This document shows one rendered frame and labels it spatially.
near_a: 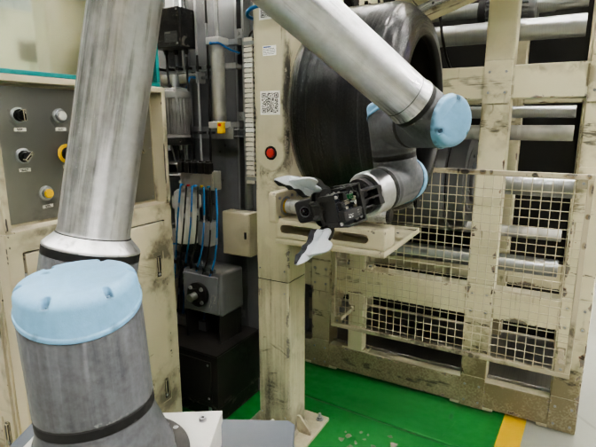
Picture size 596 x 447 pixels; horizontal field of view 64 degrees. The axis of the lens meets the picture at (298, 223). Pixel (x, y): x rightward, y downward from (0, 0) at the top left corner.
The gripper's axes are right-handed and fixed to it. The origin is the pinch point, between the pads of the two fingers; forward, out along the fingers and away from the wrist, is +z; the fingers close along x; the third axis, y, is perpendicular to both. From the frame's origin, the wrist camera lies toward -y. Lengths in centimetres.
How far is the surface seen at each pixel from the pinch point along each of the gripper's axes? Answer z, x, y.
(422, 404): -95, 102, -56
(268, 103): -51, -29, -56
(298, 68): -41, -33, -28
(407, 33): -58, -34, -6
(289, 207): -44, 4, -49
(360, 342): -96, 79, -84
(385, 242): -50, 18, -20
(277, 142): -51, -16, -55
